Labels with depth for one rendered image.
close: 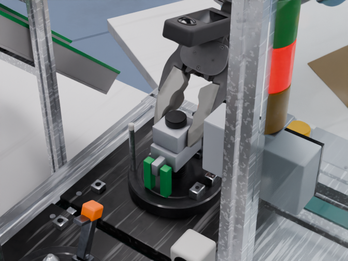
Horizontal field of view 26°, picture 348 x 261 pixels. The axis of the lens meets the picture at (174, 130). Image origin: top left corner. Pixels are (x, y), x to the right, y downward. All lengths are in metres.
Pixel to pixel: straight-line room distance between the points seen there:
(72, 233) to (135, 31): 0.69
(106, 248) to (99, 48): 2.15
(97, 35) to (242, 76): 2.54
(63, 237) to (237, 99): 0.42
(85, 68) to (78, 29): 2.08
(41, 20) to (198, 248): 0.37
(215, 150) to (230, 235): 0.10
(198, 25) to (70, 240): 0.33
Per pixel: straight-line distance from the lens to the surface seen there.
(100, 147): 1.18
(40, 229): 1.05
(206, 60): 1.02
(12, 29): 1.06
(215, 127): 0.78
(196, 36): 0.95
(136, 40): 1.60
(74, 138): 1.36
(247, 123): 0.71
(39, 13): 1.03
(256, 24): 0.64
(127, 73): 2.97
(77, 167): 1.15
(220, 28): 1.00
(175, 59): 1.04
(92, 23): 3.29
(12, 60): 1.13
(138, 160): 1.11
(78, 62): 1.16
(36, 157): 1.33
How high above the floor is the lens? 1.74
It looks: 40 degrees down
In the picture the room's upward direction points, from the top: straight up
